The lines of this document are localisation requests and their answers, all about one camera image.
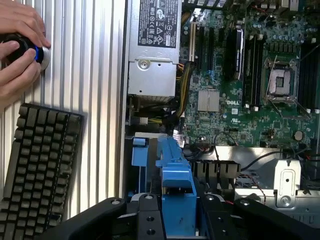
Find bare person hand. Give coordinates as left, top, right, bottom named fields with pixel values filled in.
left=0, top=0, right=52, bottom=106

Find metal drive cage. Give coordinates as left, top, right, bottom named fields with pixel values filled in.
left=233, top=146, right=320, bottom=222

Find black computer keyboard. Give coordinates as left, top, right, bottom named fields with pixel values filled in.
left=0, top=102, right=85, bottom=240

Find green motherboard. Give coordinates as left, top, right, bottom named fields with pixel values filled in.
left=178, top=0, right=320, bottom=151

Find silver finned heatsink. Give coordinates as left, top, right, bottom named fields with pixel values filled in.
left=197, top=89, right=221, bottom=112

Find CPU socket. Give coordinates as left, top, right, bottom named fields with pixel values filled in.
left=262, top=56, right=301, bottom=101

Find open black PC case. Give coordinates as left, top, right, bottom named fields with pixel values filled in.
left=119, top=0, right=320, bottom=240

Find black RAM slot bank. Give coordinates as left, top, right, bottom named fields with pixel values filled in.
left=298, top=39, right=320, bottom=108
left=243, top=34, right=266, bottom=111

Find silver power supply unit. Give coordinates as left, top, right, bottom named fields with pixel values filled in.
left=126, top=0, right=183, bottom=98

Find black graphics card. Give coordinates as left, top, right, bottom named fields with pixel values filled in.
left=223, top=26, right=245, bottom=81

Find black expansion slot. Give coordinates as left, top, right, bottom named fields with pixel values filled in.
left=208, top=26, right=216, bottom=73
left=198, top=24, right=206, bottom=71

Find white expansion slot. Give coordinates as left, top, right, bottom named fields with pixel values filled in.
left=189, top=21, right=198, bottom=63

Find thin red black wire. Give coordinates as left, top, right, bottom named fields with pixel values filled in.
left=234, top=172, right=268, bottom=201

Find blue plastic bay bracket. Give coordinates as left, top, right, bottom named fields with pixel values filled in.
left=131, top=136, right=151, bottom=166

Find thin black wire loop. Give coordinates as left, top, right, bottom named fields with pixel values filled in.
left=214, top=131, right=240, bottom=161

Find yellow black wire bundle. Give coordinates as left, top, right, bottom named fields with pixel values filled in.
left=174, top=61, right=197, bottom=121

